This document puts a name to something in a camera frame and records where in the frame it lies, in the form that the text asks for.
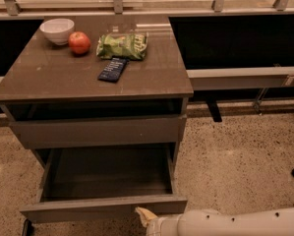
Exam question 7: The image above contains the grey drawer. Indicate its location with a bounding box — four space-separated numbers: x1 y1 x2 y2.
20 144 187 223
10 115 186 149

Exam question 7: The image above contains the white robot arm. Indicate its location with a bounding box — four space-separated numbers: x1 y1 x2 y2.
136 206 294 236

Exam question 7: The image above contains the grey top drawer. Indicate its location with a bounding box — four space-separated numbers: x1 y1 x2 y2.
10 115 186 149

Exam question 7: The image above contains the grey drawer cabinet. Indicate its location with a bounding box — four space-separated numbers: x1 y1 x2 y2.
0 15 195 169

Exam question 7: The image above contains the black object on floor left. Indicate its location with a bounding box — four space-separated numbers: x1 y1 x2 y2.
22 219 33 236

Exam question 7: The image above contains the dark blue snack bar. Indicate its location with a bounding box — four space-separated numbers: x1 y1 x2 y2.
98 57 128 83

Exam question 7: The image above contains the green chip bag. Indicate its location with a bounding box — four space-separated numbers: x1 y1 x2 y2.
96 33 147 61

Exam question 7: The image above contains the red apple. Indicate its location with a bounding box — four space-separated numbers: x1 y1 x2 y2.
68 31 91 55

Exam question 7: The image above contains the white ceramic bowl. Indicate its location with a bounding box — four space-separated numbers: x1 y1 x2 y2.
39 19 75 45

